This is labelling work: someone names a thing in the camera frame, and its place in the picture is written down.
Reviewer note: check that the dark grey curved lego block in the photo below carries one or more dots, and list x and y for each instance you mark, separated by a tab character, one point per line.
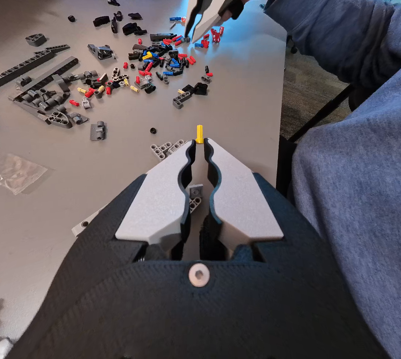
36	40

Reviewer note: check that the flat empty clear plastic bag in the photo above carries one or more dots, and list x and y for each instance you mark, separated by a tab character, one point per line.
18	174

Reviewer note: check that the light grey lego beam assembly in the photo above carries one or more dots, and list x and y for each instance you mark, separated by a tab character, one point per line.
161	149

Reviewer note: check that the dark grey L-shaped lego beam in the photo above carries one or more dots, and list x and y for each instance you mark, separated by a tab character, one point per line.
180	102

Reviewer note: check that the pile of lego pieces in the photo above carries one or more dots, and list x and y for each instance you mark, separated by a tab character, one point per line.
156	61

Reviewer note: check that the person's torso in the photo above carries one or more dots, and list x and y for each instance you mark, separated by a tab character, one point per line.
344	208

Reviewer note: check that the yellow lego pin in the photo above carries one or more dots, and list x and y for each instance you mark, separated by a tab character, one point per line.
199	133

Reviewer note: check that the cluster of black lego panels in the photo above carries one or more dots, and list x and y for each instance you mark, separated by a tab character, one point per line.
101	20

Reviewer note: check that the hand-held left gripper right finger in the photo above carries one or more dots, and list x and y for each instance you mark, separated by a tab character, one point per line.
247	208

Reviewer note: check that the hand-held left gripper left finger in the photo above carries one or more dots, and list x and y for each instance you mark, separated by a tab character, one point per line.
153	208

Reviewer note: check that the long dark grey lego beam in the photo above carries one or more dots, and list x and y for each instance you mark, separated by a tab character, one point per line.
25	66
53	72

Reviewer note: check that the light grey lego bracket assembly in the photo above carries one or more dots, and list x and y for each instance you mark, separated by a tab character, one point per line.
195	191

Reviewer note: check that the black square lego bracket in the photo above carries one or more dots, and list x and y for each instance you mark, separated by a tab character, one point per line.
200	89

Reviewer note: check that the dark grey angled lego panel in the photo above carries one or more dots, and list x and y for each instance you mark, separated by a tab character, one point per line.
101	51

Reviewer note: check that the dark grey lego connector block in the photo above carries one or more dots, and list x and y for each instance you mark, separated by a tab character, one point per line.
97	132

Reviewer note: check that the person's right forearm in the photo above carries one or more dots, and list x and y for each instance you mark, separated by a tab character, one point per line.
329	20

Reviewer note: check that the black metal table leg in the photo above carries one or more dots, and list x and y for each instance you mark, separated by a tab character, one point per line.
322	111

